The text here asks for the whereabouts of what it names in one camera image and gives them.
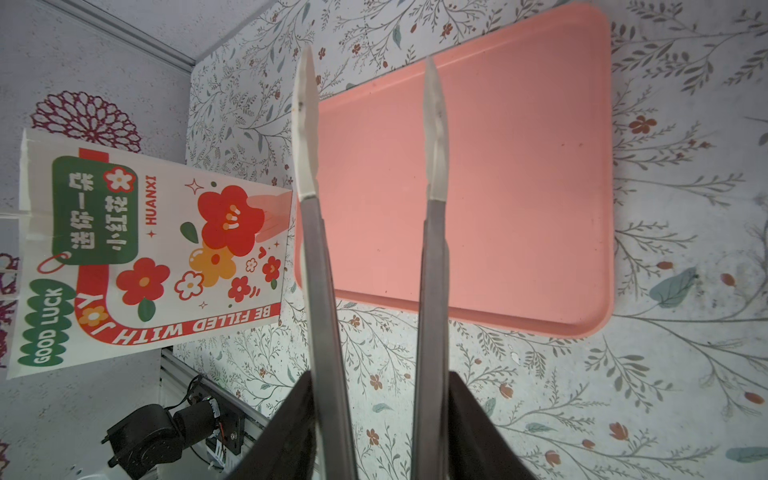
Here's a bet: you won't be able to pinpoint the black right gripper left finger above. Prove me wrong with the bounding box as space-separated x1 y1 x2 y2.
226 371 317 480

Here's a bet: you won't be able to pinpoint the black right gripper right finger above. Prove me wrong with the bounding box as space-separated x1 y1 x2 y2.
448 371 535 480

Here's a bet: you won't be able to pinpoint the steel tongs with white tips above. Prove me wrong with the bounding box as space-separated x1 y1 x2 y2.
292 49 450 479

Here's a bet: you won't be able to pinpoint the white floral paper bag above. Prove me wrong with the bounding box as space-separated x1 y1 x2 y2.
7 130 293 378

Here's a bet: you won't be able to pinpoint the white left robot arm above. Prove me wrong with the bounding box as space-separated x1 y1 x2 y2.
103 372 317 479

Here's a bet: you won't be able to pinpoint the pink plastic tray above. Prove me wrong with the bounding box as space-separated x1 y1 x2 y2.
293 2 614 338

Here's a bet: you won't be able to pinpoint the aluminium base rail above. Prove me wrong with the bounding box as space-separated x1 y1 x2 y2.
160 348 268 479

